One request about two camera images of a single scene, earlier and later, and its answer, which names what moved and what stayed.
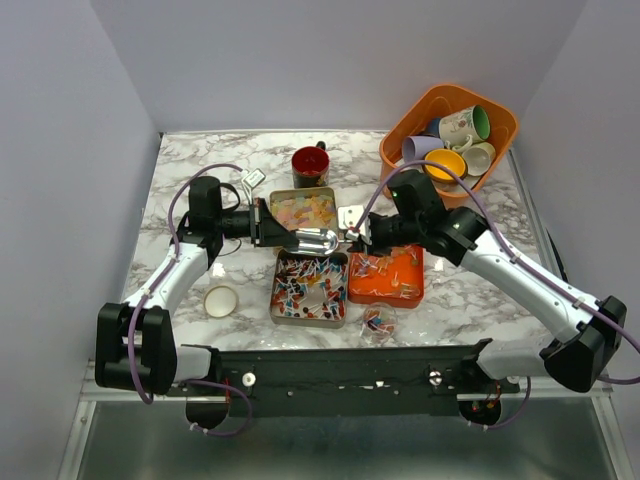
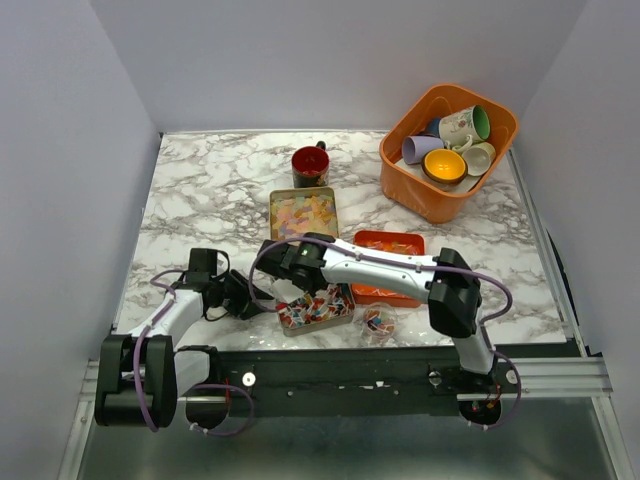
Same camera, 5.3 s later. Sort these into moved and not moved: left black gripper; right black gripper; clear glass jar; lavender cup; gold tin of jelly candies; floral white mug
Moved: right black gripper; left black gripper
Not moved: gold tin of jelly candies; clear glass jar; lavender cup; floral white mug
